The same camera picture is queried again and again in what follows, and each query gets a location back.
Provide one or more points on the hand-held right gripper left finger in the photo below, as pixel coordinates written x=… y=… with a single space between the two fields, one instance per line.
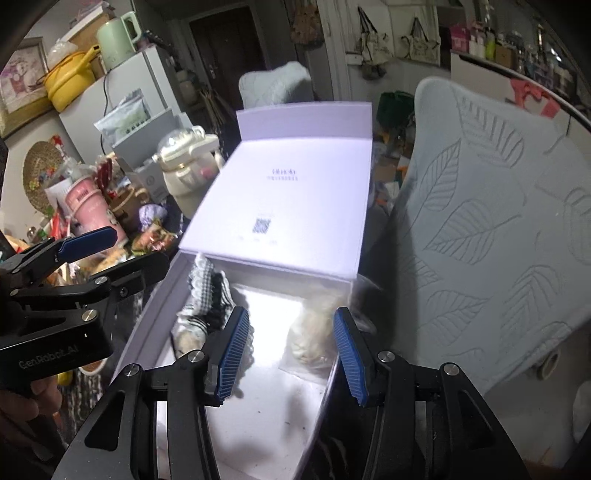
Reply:
x=233 y=355

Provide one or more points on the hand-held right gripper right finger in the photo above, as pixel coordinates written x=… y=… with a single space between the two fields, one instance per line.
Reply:
x=351 y=355

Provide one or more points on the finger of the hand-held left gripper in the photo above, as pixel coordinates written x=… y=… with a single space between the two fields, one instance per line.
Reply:
x=87 y=242
x=138 y=272

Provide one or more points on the white gift box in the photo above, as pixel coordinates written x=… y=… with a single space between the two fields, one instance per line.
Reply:
x=286 y=184

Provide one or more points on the person's left hand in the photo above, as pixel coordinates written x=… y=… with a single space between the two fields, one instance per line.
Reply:
x=21 y=415

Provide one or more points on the colourful snack packet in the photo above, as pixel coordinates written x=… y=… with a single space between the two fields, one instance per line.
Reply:
x=154 y=237

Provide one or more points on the pink cup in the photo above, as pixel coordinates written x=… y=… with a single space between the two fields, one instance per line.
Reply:
x=87 y=203

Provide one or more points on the clear bag with beige fluff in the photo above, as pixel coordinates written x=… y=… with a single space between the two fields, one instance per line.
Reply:
x=309 y=332

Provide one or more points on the black white checked cloth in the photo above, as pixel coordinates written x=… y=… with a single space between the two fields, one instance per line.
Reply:
x=207 y=286

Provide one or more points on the small white carton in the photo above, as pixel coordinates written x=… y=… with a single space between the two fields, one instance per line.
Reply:
x=150 y=182

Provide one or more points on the woven round fan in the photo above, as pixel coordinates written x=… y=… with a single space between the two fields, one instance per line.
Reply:
x=39 y=166

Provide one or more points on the white bear-shaped jug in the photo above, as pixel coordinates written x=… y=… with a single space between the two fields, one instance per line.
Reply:
x=184 y=184

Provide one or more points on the green white pouch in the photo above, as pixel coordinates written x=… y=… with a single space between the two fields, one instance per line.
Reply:
x=124 y=117

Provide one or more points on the grey desk organizer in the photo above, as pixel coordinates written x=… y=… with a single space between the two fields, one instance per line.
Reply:
x=161 y=134

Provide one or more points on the yellow pot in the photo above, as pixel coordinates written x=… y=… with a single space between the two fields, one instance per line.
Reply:
x=69 y=87

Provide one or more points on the white fridge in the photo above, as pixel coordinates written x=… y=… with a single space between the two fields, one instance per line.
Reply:
x=138 y=78

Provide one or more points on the gold framed picture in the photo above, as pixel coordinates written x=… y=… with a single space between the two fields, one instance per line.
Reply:
x=21 y=78

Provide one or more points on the white plastic bag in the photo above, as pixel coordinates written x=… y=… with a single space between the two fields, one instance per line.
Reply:
x=62 y=53

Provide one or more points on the tape roll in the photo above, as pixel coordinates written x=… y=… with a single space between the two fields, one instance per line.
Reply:
x=548 y=364

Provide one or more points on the leaf pattern chair cover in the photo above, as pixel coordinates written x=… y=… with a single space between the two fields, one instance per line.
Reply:
x=485 y=207

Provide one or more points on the green electric kettle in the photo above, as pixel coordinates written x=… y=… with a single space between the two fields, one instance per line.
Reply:
x=115 y=41

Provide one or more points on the cardboard box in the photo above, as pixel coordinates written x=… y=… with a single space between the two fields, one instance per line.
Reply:
x=87 y=32

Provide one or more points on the quilted grey chair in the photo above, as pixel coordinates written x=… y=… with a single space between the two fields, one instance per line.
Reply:
x=272 y=85

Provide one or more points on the dark wooden door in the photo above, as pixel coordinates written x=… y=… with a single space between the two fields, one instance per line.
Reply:
x=231 y=50

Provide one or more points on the green bag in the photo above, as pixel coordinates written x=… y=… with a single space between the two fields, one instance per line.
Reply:
x=395 y=110

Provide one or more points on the brown hanging bag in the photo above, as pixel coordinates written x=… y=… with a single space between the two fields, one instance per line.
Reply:
x=307 y=23

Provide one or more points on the white counter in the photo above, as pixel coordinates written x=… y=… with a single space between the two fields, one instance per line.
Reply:
x=480 y=69

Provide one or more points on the coral cloth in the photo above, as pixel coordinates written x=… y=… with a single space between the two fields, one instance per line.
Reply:
x=538 y=99

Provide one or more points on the row of bottles and boxes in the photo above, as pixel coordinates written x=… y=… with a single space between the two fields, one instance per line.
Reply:
x=508 y=46

